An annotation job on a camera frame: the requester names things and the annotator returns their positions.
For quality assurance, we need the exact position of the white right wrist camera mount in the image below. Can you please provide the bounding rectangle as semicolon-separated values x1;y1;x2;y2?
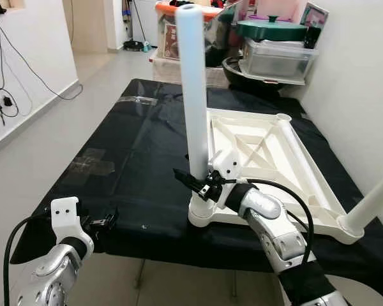
211;150;243;186

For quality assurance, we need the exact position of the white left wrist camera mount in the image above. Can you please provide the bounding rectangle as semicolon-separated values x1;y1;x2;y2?
50;196;95;257

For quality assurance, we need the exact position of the clear plastic storage container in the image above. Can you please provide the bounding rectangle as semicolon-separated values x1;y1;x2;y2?
239;38;320;85

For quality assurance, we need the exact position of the green pot lid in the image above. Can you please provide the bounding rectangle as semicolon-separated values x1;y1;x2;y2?
235;16;308;42

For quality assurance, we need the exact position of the black wok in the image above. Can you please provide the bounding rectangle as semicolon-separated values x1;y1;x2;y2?
222;56;304;96

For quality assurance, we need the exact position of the storage box with orange lid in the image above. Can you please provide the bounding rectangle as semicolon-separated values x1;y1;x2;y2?
154;0;223;61

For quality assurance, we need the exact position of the black floor mop head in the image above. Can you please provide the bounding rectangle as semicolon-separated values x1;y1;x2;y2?
123;40;155;52

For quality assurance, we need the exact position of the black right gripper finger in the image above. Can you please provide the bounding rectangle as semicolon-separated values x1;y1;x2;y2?
173;168;208;198

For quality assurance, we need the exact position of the black glossy tablecloth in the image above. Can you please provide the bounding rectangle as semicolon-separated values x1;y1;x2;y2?
10;78;383;303

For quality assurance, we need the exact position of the black plastic bag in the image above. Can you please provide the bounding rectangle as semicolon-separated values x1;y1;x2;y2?
204;5;243;68

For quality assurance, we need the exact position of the patterned beige bench cover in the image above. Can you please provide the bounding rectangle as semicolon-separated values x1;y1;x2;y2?
150;54;227;87

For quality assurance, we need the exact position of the long black wall cable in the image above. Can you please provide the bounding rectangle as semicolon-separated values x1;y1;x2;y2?
0;16;84;101

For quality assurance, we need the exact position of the pink plastic box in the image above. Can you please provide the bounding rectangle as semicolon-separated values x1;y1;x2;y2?
252;0;302;23

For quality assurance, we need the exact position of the white plastic children table top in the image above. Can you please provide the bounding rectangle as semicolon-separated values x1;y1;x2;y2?
187;107;366;246

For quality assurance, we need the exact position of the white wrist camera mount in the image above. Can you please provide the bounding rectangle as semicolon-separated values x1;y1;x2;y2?
50;196;95;257
211;150;243;186

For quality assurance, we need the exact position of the colourful printed card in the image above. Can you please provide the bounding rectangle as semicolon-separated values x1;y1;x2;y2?
301;3;329;29

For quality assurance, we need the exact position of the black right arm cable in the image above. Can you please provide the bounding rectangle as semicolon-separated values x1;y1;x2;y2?
217;177;315;265

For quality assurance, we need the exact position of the clear tape strip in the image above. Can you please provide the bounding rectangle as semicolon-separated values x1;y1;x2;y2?
118;96;159;106

